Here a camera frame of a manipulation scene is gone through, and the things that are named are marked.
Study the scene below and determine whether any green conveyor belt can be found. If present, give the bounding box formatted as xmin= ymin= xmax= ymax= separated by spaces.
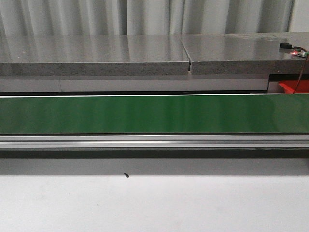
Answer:
xmin=0 ymin=94 xmax=309 ymax=134

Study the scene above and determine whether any grey stone counter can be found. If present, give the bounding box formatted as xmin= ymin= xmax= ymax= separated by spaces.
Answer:
xmin=0 ymin=32 xmax=309 ymax=95

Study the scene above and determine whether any red plastic bin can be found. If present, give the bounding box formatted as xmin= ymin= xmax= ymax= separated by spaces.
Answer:
xmin=279 ymin=80 xmax=309 ymax=94

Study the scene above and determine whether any small sensor circuit board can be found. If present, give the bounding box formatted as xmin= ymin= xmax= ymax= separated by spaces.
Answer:
xmin=280 ymin=43 xmax=309 ymax=58

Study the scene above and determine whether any white pleated curtain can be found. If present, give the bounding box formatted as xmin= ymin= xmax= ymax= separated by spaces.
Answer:
xmin=0 ymin=0 xmax=309 ymax=36

